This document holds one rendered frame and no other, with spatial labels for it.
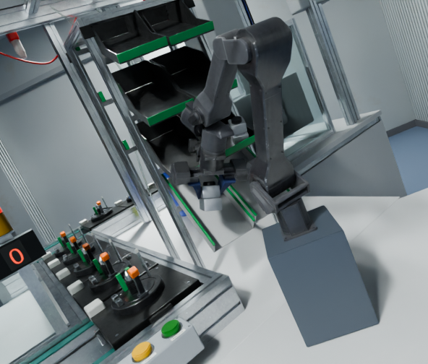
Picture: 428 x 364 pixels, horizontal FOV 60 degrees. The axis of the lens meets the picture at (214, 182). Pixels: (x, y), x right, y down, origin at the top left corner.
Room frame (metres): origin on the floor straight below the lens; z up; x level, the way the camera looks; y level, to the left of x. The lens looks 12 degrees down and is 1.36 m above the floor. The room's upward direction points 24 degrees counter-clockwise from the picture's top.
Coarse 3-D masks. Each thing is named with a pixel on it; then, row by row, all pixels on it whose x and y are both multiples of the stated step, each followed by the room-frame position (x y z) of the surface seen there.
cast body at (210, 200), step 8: (208, 184) 0.87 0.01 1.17; (200, 192) 0.89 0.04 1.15; (208, 192) 0.86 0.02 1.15; (216, 192) 0.87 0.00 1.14; (200, 200) 0.89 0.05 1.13; (208, 200) 0.85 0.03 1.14; (216, 200) 0.85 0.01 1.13; (200, 208) 0.89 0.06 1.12; (208, 208) 0.85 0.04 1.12; (216, 208) 0.85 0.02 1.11
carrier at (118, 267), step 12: (96, 264) 1.13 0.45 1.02; (120, 264) 1.13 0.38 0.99; (132, 264) 1.14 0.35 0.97; (156, 264) 1.06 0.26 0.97; (96, 276) 1.13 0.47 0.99; (108, 276) 1.08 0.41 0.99; (72, 288) 1.12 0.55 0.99; (84, 288) 1.13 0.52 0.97; (96, 288) 1.04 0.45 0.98; (108, 288) 1.03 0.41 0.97; (120, 288) 1.00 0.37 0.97; (84, 300) 1.03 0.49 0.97
